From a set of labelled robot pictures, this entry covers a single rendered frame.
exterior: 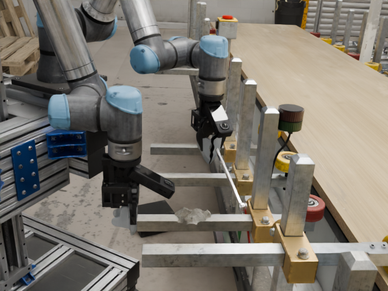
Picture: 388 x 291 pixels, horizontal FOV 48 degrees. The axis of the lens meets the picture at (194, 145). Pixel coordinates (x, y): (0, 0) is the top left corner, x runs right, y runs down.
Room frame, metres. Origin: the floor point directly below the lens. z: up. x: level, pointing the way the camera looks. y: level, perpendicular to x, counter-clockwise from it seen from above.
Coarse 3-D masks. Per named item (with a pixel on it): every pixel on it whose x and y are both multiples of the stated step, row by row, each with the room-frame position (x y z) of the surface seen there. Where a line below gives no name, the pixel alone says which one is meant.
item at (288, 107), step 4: (284, 104) 0.97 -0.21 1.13; (288, 104) 0.98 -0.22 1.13; (280, 108) 0.95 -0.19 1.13; (284, 108) 0.95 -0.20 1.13; (288, 108) 0.95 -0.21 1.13; (292, 108) 0.95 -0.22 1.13; (296, 108) 0.95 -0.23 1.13; (300, 108) 0.95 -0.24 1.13; (288, 132) 0.95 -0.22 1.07; (292, 132) 0.95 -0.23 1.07; (288, 136) 0.95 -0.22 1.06; (276, 140) 0.93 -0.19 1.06; (288, 140) 0.95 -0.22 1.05; (284, 144) 0.95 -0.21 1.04; (280, 148) 0.95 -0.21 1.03; (276, 156) 0.95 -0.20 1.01; (272, 172) 0.95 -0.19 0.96
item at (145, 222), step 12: (144, 216) 0.89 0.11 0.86; (156, 216) 0.89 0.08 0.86; (168, 216) 0.89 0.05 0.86; (216, 216) 0.90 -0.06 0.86; (228, 216) 0.91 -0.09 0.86; (240, 216) 0.91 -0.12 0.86; (276, 216) 0.92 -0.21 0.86; (144, 228) 0.87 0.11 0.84; (156, 228) 0.87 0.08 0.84; (168, 228) 0.87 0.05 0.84; (180, 228) 0.88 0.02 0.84; (192, 228) 0.88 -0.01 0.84; (204, 228) 0.88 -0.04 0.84; (216, 228) 0.88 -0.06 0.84; (228, 228) 0.89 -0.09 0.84; (240, 228) 0.89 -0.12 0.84; (312, 228) 0.90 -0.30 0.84
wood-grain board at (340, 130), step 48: (240, 48) 2.75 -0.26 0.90; (288, 48) 2.82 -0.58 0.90; (336, 48) 2.90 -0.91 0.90; (288, 96) 1.79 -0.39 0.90; (336, 96) 1.82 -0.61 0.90; (384, 96) 1.86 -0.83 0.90; (288, 144) 1.32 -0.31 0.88; (336, 144) 1.29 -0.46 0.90; (384, 144) 1.31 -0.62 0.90; (336, 192) 0.98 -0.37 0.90; (384, 192) 0.99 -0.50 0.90; (384, 288) 0.65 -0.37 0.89
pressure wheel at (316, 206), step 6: (312, 198) 0.94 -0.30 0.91; (318, 198) 0.94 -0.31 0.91; (312, 204) 0.91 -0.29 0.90; (318, 204) 0.90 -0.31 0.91; (324, 204) 0.91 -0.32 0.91; (312, 210) 0.88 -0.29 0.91; (318, 210) 0.88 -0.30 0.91; (306, 216) 0.88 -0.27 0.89; (312, 216) 0.88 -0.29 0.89; (318, 216) 0.88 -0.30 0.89
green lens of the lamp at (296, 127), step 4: (280, 120) 0.94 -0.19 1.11; (280, 124) 0.93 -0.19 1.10; (284, 124) 0.93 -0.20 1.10; (288, 124) 0.92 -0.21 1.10; (292, 124) 0.92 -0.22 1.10; (296, 124) 0.92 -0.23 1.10; (300, 124) 0.93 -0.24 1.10; (280, 128) 0.93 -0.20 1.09; (284, 128) 0.93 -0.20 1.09; (288, 128) 0.92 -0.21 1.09; (292, 128) 0.92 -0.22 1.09; (296, 128) 0.92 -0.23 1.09; (300, 128) 0.93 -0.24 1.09
